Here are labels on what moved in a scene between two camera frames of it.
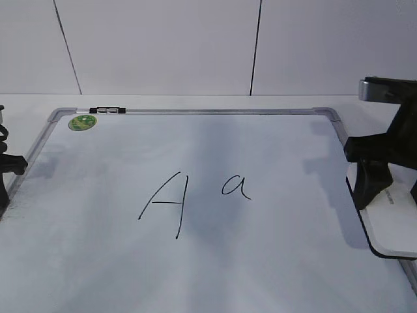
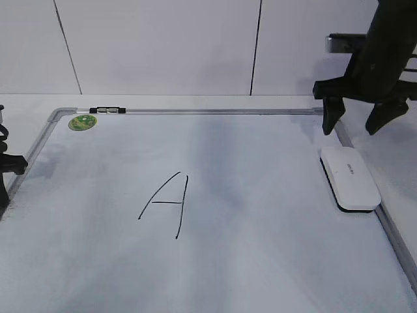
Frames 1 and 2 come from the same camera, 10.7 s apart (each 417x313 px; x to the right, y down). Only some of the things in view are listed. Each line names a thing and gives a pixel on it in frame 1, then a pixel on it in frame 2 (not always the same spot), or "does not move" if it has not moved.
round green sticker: (82, 122) does not move
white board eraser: (390, 221) to (351, 182)
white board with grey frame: (193, 210) does not move
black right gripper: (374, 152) to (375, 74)
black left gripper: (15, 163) does not move
